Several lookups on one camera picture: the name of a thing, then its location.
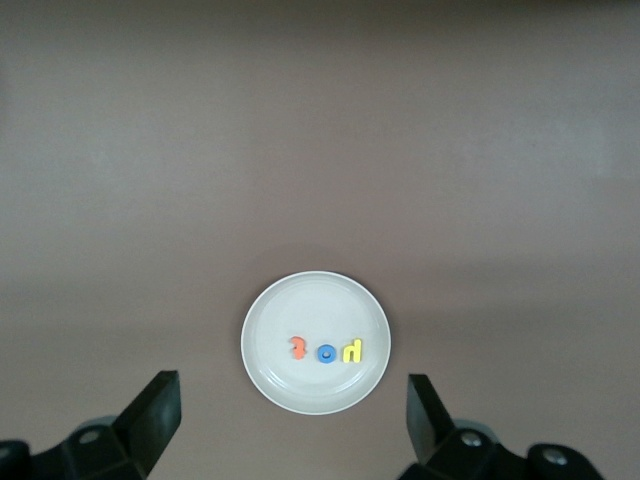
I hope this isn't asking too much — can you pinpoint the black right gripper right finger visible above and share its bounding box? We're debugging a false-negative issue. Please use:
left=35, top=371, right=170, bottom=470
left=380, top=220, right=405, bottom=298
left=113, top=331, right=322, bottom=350
left=402, top=373, right=607, bottom=480

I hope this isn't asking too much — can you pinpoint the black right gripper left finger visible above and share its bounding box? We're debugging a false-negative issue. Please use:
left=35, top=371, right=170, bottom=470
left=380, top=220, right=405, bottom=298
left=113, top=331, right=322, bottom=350
left=0, top=370, right=182, bottom=480

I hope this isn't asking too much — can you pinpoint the yellow foam letter h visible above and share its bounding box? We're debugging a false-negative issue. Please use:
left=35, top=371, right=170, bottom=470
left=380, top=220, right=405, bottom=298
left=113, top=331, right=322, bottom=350
left=340, top=338, right=364, bottom=365

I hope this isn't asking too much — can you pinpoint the beige brown plate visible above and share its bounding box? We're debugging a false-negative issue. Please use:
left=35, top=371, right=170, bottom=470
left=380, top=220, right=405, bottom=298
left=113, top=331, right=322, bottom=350
left=240, top=270, right=393, bottom=417

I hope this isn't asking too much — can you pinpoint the brown table cover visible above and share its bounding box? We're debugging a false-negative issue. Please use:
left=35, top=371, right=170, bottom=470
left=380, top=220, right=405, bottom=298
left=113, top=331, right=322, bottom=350
left=0, top=0, right=640, bottom=480

